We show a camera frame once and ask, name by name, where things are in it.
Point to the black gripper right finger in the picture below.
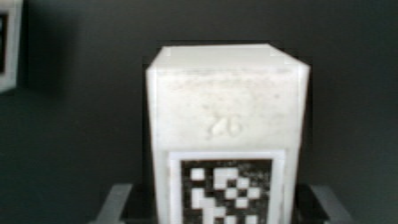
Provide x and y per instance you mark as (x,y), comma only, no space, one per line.
(312,214)

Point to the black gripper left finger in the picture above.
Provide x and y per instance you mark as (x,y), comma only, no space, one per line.
(140,205)

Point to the white chair leg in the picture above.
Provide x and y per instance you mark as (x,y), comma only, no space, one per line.
(227,99)

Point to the white marker cube front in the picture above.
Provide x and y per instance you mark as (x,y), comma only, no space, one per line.
(12,10)

